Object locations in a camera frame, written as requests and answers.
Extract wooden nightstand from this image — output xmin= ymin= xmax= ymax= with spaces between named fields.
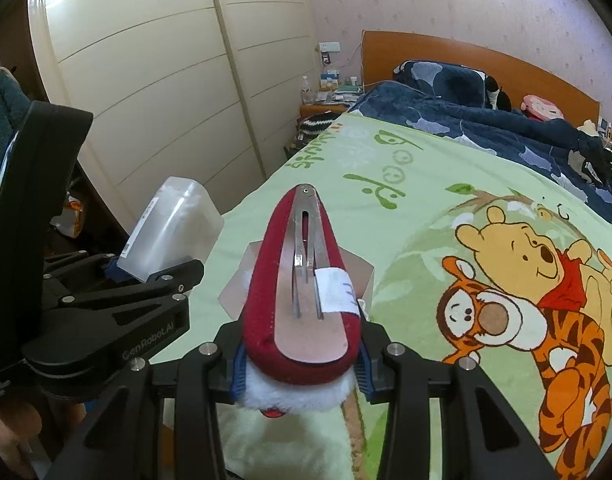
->
xmin=300 ymin=102 xmax=349 ymax=121

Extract pink plush toy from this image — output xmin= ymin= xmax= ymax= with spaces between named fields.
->
xmin=520 ymin=94 xmax=565 ymax=122

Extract orange white bag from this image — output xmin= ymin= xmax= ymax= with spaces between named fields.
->
xmin=48 ymin=195 xmax=87 ymax=240

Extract bottles on nightstand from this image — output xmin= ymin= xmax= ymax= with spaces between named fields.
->
xmin=320 ymin=72 xmax=361 ymax=102

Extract white wall cable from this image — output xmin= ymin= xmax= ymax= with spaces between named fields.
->
xmin=343 ymin=42 xmax=365 ymax=87

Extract black white plush toy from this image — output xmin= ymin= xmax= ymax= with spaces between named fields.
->
xmin=485 ymin=75 xmax=513 ymax=111

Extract wooden headboard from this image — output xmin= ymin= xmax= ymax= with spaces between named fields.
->
xmin=361 ymin=30 xmax=601 ymax=121

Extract translucent plastic box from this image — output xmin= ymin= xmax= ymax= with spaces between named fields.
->
xmin=116 ymin=176 xmax=225 ymax=283

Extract navy patterned duvet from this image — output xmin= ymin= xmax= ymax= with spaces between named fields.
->
xmin=348 ymin=80 xmax=612 ymax=233

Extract white hexagonal box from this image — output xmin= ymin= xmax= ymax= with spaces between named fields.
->
xmin=217 ymin=240 xmax=375 ymax=321

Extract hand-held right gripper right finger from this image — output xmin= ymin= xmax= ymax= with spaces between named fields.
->
xmin=356 ymin=320 xmax=559 ymax=480

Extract chair with teal cloth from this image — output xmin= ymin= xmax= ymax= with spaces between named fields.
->
xmin=0 ymin=67 xmax=32 ymax=181

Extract pile of clothes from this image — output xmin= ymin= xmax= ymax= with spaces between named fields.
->
xmin=566 ymin=119 xmax=612 ymax=196

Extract red plush hair clip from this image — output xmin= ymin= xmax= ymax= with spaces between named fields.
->
xmin=238 ymin=183 xmax=363 ymax=418

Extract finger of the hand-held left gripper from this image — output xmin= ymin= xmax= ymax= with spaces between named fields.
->
xmin=56 ymin=259 xmax=205 ymax=311
xmin=43 ymin=251 xmax=120 ymax=283

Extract green cartoon printed blanket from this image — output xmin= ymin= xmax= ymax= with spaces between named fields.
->
xmin=150 ymin=112 xmax=612 ymax=480

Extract black white knitted hat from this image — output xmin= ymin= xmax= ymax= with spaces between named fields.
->
xmin=297 ymin=112 xmax=343 ymax=147

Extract navy patterned pillow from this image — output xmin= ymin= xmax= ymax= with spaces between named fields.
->
xmin=392 ymin=60 xmax=489 ymax=108

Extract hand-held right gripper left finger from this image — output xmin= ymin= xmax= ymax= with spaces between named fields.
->
xmin=58 ymin=322 xmax=247 ymax=480

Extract cream wardrobe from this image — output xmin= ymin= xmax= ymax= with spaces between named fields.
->
xmin=28 ymin=0 xmax=319 ymax=238

